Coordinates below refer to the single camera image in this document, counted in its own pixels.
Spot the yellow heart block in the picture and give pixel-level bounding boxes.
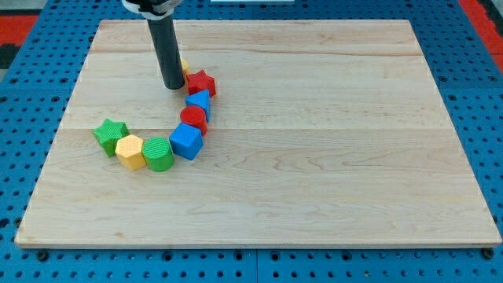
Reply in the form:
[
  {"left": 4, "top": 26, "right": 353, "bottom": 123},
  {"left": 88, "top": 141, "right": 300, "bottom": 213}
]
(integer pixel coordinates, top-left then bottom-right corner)
[{"left": 181, "top": 57, "right": 189, "bottom": 81}]

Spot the red star block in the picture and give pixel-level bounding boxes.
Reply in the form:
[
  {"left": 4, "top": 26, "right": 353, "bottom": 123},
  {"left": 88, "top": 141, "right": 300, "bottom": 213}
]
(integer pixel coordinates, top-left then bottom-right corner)
[{"left": 187, "top": 70, "right": 216, "bottom": 97}]

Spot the green star block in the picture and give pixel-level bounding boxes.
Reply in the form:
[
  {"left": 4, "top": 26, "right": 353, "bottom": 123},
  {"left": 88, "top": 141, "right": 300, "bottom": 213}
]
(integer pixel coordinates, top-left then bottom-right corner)
[{"left": 93, "top": 119, "right": 130, "bottom": 157}]

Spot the red cylinder block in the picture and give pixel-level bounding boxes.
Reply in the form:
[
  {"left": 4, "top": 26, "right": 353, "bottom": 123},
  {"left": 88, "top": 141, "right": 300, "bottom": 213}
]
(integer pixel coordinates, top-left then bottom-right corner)
[{"left": 180, "top": 105, "right": 207, "bottom": 136}]

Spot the blue triangle block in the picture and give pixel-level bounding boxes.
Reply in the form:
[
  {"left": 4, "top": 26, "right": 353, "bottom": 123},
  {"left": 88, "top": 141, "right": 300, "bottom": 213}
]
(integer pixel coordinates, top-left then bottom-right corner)
[{"left": 185, "top": 90, "right": 212, "bottom": 122}]

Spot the blue cube block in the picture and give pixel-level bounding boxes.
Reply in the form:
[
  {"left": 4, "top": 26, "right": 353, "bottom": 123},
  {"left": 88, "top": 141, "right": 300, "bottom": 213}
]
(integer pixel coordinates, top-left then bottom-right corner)
[{"left": 169, "top": 123, "right": 204, "bottom": 160}]

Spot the light wooden board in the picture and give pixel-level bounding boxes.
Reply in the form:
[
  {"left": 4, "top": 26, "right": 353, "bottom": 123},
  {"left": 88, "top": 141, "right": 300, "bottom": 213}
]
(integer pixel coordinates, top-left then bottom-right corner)
[{"left": 15, "top": 20, "right": 501, "bottom": 249}]

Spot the green cylinder block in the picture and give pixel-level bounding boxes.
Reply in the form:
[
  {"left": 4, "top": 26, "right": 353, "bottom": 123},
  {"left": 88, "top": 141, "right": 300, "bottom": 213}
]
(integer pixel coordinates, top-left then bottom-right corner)
[{"left": 142, "top": 137, "right": 174, "bottom": 172}]

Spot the yellow hexagon block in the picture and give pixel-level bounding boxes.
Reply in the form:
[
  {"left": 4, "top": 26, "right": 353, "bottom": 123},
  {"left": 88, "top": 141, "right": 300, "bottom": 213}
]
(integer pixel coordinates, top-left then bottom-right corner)
[{"left": 115, "top": 134, "right": 147, "bottom": 171}]

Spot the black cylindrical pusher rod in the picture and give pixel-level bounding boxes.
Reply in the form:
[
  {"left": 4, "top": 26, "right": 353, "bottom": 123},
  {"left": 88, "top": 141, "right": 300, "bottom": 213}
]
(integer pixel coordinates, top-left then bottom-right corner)
[{"left": 148, "top": 16, "right": 185, "bottom": 90}]

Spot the robot arm end white ring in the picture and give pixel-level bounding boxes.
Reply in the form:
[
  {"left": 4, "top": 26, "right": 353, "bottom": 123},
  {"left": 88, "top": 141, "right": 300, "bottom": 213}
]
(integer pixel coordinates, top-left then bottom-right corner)
[{"left": 121, "top": 0, "right": 184, "bottom": 21}]

